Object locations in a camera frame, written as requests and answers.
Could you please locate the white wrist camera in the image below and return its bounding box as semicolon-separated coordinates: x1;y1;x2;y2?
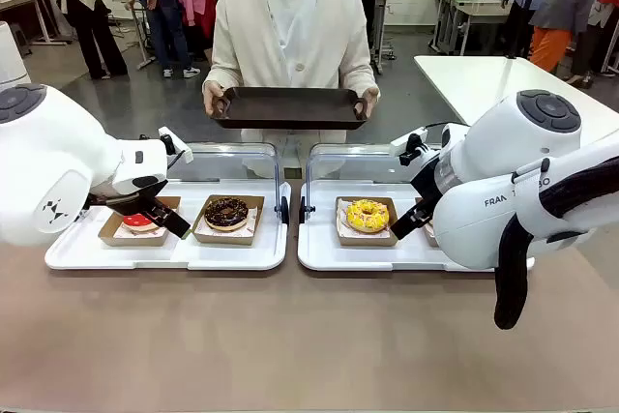
158;126;194;164
388;127;430;168

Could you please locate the dark brown serving tray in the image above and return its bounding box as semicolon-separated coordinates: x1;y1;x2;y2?
211;86;369;132

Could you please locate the clear hinged display lid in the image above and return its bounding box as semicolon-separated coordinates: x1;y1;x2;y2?
166;141;290;228
297;141;440;227

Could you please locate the person's right forearm cream sleeve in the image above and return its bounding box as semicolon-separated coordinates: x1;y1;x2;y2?
202;43;236;89

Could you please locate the grey background desk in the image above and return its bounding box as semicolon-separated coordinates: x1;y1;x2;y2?
431;0;519;57

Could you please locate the black cable sleeve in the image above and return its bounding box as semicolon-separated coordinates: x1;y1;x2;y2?
493;156;619;331

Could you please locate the white cylindrical air purifier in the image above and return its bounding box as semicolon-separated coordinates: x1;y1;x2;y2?
0;20;32;91

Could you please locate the white display tray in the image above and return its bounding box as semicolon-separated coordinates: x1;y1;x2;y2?
44;180;290;273
296;180;536;273

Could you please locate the grey pedestal stand table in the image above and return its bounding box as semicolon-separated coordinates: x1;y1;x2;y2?
111;0;157;72

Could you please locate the yellow glazed donut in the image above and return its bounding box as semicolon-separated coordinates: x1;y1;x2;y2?
335;195;402;248

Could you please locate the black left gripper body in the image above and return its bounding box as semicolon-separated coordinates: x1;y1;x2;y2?
85;180;168;215

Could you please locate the yellow sprinkled donut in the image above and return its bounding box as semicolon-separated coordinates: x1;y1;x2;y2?
344;197;391;234

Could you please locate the red glazed donut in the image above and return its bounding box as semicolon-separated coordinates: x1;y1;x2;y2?
98;195;183;248
121;212;162;234

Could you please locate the person's left hand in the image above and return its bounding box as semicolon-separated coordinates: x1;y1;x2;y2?
355;86;381;120

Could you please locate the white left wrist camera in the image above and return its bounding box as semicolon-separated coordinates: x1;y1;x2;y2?
158;126;194;164

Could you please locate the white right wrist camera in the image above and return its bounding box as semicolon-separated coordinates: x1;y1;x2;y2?
388;127;430;168

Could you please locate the person in cream cardigan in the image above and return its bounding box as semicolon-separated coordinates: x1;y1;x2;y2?
202;0;379;180

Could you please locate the white side table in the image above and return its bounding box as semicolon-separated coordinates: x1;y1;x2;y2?
413;54;619;143

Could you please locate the person's left forearm cream sleeve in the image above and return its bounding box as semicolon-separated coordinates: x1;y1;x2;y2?
345;43;378;94

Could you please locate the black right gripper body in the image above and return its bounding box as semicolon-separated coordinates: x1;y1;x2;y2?
409;156;444;215

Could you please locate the chocolate glazed donut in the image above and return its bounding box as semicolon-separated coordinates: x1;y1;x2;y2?
203;195;251;232

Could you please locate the person's right hand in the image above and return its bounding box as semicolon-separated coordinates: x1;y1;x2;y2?
202;79;228;119

